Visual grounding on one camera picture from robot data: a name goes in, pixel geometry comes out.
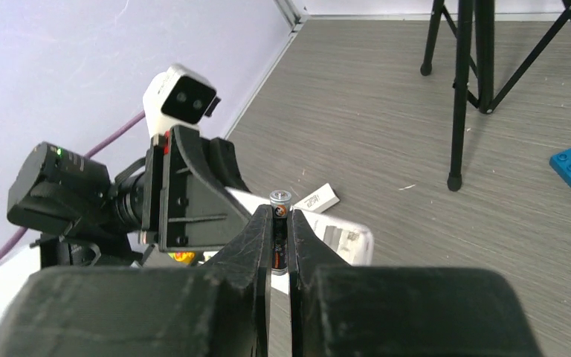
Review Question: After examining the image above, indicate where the black music stand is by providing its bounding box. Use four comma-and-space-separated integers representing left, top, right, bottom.
420, 0, 571, 192

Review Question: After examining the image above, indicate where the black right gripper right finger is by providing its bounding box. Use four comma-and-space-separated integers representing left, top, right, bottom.
288, 210, 541, 356

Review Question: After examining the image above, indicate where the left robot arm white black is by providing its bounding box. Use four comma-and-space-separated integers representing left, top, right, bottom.
7, 125, 250, 268

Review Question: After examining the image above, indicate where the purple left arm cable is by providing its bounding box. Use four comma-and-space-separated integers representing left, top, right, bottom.
0, 110, 147, 283

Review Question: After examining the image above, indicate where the white rectangular box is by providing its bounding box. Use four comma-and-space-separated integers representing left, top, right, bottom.
293, 183, 340, 213

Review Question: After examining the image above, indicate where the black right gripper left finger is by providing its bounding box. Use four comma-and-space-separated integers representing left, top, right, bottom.
0, 205, 272, 356

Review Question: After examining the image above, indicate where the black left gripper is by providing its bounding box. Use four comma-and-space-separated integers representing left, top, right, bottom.
140, 125, 251, 252

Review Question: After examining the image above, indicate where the white remote control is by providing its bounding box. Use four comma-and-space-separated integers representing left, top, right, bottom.
201, 186, 375, 267

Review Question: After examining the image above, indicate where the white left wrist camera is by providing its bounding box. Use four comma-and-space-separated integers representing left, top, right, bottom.
143, 63, 221, 138

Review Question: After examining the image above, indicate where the AA battery black orange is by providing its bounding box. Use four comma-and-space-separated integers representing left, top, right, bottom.
269, 190, 292, 275

